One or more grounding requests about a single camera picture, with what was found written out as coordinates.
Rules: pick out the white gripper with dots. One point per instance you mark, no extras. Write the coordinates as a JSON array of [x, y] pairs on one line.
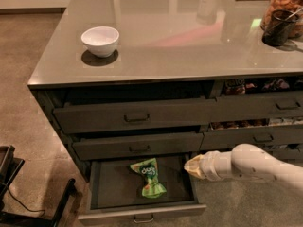
[[208, 165]]

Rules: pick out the green rice chip bag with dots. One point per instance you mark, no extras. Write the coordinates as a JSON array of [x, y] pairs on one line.
[[148, 169]]

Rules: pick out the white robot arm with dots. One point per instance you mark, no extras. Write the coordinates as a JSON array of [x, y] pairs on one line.
[[290, 176]]

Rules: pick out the middle right drawer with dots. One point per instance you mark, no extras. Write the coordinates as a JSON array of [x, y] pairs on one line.
[[276, 135]]

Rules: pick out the top left drawer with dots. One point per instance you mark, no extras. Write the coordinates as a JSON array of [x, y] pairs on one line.
[[134, 115]]

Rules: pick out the open bottom left drawer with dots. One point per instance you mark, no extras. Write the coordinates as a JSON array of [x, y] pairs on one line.
[[115, 192]]

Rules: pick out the snack packets in top drawer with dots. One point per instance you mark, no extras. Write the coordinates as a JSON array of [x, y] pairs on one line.
[[265, 85]]

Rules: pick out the grey kitchen island counter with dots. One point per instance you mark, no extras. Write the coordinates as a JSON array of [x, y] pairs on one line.
[[167, 50]]

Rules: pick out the top right drawer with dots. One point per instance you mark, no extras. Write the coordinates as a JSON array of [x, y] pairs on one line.
[[257, 106]]

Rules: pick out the snacks in middle drawer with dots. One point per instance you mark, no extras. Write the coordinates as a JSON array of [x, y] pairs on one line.
[[252, 123]]

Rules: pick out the bottom right drawer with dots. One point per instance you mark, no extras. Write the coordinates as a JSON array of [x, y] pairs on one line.
[[284, 153]]

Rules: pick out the middle left drawer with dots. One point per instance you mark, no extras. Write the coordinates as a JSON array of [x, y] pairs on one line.
[[130, 146]]

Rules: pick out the white ceramic bowl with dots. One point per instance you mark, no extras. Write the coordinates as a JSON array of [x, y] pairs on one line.
[[101, 41]]

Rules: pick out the black mesh cup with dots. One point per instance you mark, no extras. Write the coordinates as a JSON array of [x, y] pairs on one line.
[[279, 28]]

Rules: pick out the glass jar of nuts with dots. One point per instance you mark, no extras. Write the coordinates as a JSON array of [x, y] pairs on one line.
[[290, 5]]

